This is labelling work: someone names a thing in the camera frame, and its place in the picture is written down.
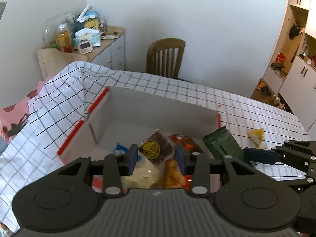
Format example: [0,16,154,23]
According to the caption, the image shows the light wooden sideboard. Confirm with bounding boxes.
[37,26,126,80]

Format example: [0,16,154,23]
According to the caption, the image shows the tissue pack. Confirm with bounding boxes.
[73,28,102,49]

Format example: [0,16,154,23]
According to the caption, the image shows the white tube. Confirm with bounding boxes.
[75,4,91,23]

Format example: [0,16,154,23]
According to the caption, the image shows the yellow snack packet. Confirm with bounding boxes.
[247,128,268,150]

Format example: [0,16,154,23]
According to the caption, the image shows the pink patterned cloth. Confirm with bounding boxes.
[0,80,48,144]

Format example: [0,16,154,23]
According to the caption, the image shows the red orange snack bag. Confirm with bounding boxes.
[164,158,196,189]

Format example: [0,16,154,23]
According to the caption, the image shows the white kitchen timer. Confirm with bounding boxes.
[78,42,94,54]

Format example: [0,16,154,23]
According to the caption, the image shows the brown cake roll packet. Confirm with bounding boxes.
[138,128,176,166]

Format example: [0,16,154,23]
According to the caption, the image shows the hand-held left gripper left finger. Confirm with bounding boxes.
[58,144,138,198]

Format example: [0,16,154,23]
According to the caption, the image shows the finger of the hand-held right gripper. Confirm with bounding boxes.
[243,140,316,179]

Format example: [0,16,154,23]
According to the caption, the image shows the orange juice bottle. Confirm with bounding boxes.
[57,23,74,53]

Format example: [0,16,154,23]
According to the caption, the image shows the yellow and black box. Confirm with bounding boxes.
[84,17,100,30]

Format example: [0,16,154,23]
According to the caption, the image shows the dark red chip bag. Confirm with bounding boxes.
[169,133,206,155]

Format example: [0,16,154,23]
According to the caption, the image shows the clear glass jar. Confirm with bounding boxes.
[42,12,75,49]

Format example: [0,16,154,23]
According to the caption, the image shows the pale yellow chip bag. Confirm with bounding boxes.
[122,153,166,190]

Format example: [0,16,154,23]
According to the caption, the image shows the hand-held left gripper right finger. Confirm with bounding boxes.
[176,144,258,195]

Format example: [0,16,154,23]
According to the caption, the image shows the red cardboard box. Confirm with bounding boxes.
[57,86,223,194]

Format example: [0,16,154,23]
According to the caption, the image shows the white checked tablecloth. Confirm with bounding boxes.
[0,60,312,232]

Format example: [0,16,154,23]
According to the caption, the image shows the pile of shoes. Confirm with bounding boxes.
[255,78,272,96]

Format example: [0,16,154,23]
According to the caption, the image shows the white wall cabinet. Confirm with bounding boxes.
[262,0,316,132]

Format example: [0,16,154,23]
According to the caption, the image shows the dark green snack packet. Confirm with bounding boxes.
[203,126,245,163]

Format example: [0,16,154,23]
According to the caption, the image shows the brown wooden chair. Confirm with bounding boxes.
[146,38,186,80]

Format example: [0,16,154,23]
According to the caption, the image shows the blue snack packet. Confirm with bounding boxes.
[114,142,129,155]

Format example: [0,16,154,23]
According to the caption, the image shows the black hanging bag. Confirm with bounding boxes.
[289,22,303,40]

